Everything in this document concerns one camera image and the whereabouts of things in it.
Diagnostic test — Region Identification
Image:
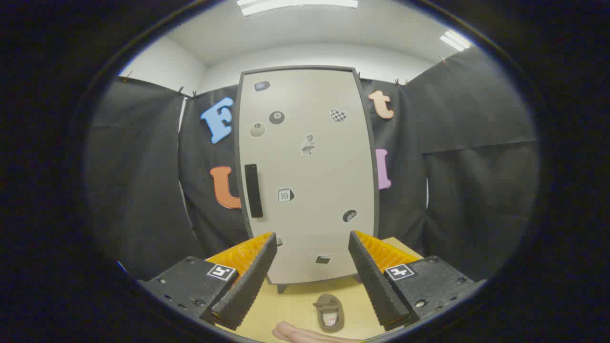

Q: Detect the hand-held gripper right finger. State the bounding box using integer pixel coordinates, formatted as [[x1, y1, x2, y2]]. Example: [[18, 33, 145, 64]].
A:
[[348, 231, 488, 332]]

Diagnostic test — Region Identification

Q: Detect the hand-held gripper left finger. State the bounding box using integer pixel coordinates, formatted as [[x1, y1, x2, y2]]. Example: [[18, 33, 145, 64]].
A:
[[138, 232, 278, 331]]

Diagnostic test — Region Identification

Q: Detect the dark grey shoe cabinet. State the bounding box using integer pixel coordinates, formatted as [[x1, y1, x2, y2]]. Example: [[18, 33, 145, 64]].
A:
[[234, 65, 380, 294]]

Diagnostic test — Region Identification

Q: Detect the brown slipper shoe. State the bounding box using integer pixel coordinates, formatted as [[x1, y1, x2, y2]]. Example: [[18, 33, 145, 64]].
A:
[[313, 294, 345, 333]]

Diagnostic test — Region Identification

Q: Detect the beige shoe cabinet door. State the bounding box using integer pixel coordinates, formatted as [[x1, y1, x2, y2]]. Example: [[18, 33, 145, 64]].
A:
[[237, 68, 376, 285]]

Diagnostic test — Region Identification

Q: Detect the black backdrop cloth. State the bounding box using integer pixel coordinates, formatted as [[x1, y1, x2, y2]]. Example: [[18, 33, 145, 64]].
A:
[[85, 45, 539, 282]]

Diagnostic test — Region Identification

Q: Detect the small ceiling light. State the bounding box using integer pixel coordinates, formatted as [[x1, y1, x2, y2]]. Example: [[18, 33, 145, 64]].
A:
[[439, 30, 471, 52]]

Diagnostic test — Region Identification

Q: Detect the long ceiling light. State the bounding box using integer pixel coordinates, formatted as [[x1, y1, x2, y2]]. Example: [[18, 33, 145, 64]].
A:
[[237, 0, 359, 17]]

